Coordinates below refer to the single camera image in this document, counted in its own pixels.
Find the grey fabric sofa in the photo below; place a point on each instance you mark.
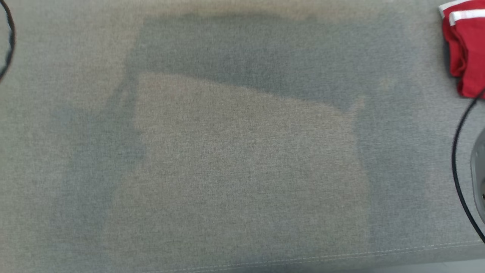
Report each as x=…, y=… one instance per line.
x=242, y=151

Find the red shorts white stripe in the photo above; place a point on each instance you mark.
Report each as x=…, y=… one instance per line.
x=470, y=49

